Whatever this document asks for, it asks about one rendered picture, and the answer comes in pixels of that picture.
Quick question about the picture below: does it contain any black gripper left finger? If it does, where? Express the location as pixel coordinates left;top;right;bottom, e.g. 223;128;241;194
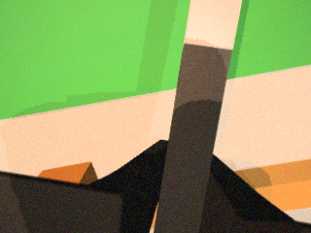
0;139;168;233

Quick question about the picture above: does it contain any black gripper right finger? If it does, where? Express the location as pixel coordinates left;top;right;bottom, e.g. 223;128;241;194
198;154;311;233

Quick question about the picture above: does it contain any orange putter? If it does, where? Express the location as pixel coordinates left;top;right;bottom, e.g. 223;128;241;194
38;158;311;211

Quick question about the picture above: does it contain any green putting mat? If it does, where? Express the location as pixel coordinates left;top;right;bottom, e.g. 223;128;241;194
0;0;311;119

